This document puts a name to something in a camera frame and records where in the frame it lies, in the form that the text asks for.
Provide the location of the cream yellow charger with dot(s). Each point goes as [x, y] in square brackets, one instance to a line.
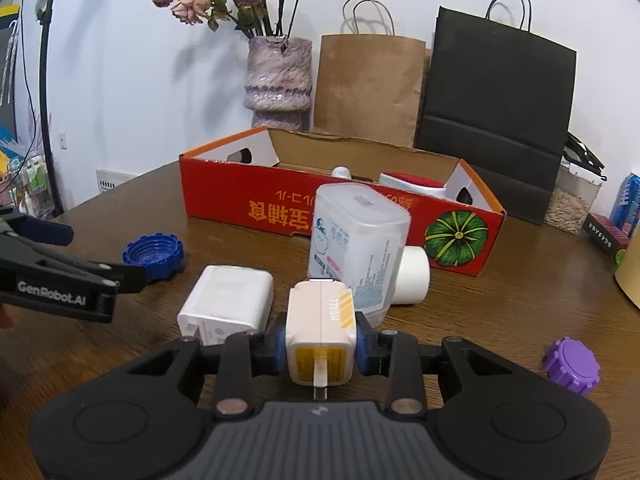
[320, 320]

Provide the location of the white outlet panel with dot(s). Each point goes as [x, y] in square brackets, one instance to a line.
[115, 181]

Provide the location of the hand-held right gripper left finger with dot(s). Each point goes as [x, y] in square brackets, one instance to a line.
[277, 355]

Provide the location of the black light stand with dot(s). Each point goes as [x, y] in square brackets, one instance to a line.
[44, 85]

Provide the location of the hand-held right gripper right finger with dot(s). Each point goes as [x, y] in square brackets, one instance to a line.
[361, 355]

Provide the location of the person's left hand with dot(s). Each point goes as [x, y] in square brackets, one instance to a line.
[4, 317]

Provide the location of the black paper bag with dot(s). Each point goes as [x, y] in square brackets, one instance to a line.
[495, 110]

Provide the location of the colourful wall poster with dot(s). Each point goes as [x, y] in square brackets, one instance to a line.
[7, 85]

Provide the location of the red cardboard box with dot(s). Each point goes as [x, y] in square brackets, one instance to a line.
[225, 200]

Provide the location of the blue ridged cap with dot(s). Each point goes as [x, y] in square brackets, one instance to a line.
[155, 255]

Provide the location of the pink mottled ceramic vase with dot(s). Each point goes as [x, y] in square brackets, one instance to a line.
[277, 80]

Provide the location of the yellow thermos jug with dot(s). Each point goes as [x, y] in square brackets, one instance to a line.
[631, 275]

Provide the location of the white tape roll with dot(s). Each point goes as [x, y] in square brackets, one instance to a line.
[415, 275]

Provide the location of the brown paper bag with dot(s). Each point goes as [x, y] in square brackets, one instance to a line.
[365, 85]

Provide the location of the translucent plastic container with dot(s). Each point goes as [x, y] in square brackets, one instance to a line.
[360, 240]

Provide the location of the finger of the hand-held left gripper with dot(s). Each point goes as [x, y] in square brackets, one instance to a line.
[130, 277]
[50, 234]

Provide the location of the white spray bottle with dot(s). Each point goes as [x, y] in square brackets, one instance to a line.
[341, 172]

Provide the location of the white wall socket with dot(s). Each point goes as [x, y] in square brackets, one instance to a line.
[63, 140]

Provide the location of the red white lint brush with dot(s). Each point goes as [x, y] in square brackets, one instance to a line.
[410, 182]

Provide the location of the clear container with seeds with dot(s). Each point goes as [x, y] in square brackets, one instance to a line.
[565, 210]

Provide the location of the dark red book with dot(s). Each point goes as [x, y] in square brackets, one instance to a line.
[605, 235]

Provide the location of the white charger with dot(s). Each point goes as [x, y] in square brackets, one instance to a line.
[225, 295]

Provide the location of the purple ridged cap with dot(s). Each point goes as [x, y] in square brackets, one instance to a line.
[570, 365]

